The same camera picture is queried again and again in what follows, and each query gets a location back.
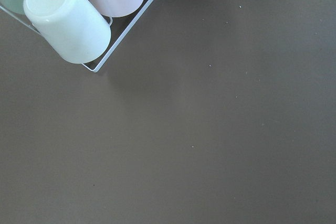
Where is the white upturned plastic cup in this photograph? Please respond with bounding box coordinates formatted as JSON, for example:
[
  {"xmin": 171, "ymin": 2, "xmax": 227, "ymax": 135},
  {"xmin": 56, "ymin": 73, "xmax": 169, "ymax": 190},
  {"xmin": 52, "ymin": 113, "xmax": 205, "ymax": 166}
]
[{"xmin": 23, "ymin": 0, "xmax": 111, "ymax": 64}]

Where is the white wire cup rack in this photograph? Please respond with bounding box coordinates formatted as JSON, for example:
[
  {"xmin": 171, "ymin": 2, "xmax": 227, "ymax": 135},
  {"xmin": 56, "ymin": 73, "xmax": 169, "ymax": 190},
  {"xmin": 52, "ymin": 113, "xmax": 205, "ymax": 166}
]
[{"xmin": 1, "ymin": 0, "xmax": 154, "ymax": 72}]

